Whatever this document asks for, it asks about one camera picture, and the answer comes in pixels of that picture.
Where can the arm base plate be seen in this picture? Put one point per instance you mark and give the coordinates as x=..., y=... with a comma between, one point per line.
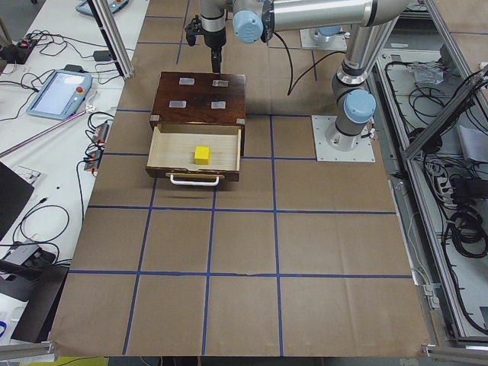
x=308, y=43
x=331, y=146

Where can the black power adapter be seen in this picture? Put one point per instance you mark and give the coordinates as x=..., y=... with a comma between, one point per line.
x=102, y=56

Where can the black laptop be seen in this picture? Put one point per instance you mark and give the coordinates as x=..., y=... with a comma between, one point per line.
x=15, y=193

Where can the aluminium frame post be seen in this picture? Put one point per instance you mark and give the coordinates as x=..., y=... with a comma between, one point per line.
x=109, y=31

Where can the pink metal rod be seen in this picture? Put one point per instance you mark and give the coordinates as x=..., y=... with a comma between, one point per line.
x=44, y=132

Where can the dark wooden drawer cabinet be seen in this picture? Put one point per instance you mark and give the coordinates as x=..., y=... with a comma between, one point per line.
x=199, y=98

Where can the yellow block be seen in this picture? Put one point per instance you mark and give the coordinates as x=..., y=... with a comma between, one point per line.
x=202, y=155

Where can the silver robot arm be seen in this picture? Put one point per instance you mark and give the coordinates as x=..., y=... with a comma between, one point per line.
x=327, y=34
x=359, y=28

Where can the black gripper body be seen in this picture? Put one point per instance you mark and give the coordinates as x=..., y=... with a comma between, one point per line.
x=214, y=40

